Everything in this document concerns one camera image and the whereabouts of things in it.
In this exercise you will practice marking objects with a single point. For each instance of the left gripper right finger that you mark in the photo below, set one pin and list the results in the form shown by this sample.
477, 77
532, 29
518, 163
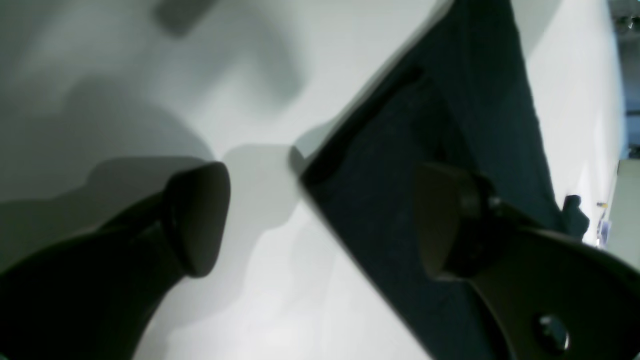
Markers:
552, 297

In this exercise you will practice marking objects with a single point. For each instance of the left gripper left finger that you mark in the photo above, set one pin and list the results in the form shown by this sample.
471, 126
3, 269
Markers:
91, 297

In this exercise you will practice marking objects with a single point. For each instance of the black T-shirt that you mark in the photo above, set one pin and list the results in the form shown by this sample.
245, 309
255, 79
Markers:
460, 97

